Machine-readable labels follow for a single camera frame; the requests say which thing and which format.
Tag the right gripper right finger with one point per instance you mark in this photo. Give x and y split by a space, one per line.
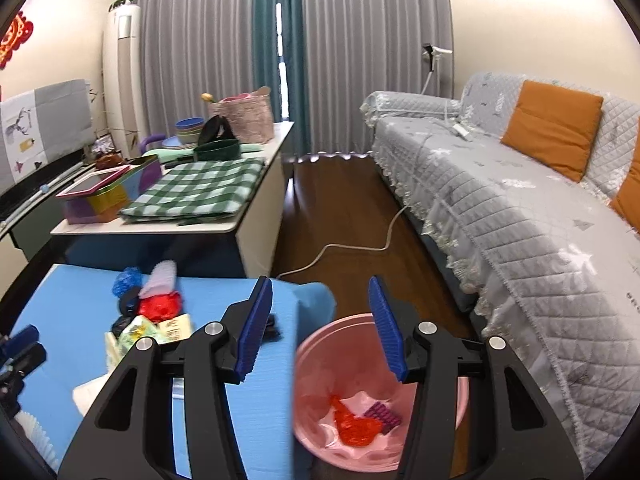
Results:
520 436

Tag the white air conditioner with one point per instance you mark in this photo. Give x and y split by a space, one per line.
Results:
122 79

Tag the stacked blue bowls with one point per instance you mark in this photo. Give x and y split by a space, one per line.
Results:
188 130

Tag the white bubble wrap piece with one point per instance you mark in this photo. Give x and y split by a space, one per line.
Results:
162 280

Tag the yellow snack wrapper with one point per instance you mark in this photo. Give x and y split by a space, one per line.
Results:
175 329

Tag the small red plastic bag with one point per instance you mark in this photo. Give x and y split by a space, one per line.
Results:
161 308

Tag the grey quilted sofa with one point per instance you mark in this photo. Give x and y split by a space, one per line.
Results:
553 269

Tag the black hat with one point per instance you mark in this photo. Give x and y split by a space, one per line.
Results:
217 142

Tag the blue plastic bag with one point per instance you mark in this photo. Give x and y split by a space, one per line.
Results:
125 280

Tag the green printed snack bag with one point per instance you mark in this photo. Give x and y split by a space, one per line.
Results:
138 328

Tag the black gold wrapper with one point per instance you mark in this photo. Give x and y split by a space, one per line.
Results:
271 332

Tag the colourful box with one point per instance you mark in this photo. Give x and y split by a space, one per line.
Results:
98 197

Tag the orange cushion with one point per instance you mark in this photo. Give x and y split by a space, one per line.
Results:
555 126
626 202

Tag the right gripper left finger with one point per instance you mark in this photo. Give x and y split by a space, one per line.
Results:
127 433

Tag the black crumpled bag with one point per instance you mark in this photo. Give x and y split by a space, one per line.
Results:
128 306

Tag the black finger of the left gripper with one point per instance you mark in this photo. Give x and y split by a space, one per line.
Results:
21 354

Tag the blue foam mat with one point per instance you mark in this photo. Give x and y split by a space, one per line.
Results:
73 309

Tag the grey covered television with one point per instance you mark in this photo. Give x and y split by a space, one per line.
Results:
41 126

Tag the phone holder stand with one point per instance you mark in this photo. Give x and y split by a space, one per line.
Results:
431 56

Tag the pink woven basket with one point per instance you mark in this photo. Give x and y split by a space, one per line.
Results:
249 115

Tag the green checkered cloth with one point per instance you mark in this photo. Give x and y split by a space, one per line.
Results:
197 190

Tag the black pink-text package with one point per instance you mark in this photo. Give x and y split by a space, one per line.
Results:
388 419

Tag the pink trash bin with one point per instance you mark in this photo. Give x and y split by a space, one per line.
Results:
345 359

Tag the grey curtains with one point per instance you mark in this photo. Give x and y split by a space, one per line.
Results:
319 58

